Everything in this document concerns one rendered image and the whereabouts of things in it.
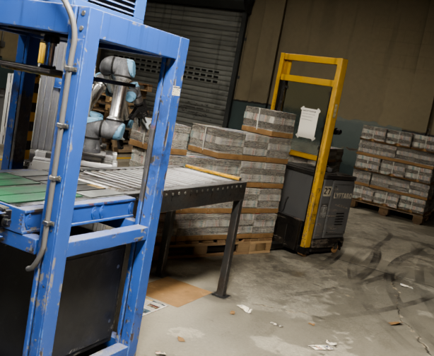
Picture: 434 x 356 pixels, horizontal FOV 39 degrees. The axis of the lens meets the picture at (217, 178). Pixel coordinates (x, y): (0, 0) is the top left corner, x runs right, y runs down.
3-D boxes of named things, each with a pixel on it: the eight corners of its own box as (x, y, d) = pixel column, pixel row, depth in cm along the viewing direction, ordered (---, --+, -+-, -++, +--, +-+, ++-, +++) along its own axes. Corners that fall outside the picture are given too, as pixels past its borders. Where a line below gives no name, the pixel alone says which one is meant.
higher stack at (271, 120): (219, 241, 567) (244, 104, 549) (242, 240, 587) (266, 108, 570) (248, 253, 539) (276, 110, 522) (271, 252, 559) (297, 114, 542)
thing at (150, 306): (131, 292, 389) (131, 290, 388) (167, 306, 376) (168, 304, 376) (94, 305, 356) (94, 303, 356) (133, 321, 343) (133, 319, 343)
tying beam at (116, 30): (30, 37, 310) (32, 18, 309) (186, 61, 268) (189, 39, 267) (-91, 9, 250) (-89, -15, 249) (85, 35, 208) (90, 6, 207)
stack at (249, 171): (114, 246, 487) (131, 144, 476) (220, 241, 567) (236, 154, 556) (142, 261, 460) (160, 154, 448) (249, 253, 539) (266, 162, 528)
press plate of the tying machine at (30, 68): (44, 73, 298) (45, 67, 297) (135, 90, 273) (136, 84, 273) (-51, 58, 249) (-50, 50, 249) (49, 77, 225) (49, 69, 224)
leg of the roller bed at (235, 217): (218, 293, 418) (237, 197, 409) (226, 295, 415) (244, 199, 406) (215, 294, 413) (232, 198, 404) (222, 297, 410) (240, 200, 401)
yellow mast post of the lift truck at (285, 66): (247, 225, 615) (280, 52, 592) (254, 225, 621) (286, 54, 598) (254, 227, 609) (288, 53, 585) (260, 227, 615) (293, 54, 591)
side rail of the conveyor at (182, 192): (237, 198, 409) (240, 180, 407) (244, 199, 407) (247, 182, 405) (116, 215, 290) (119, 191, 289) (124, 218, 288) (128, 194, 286)
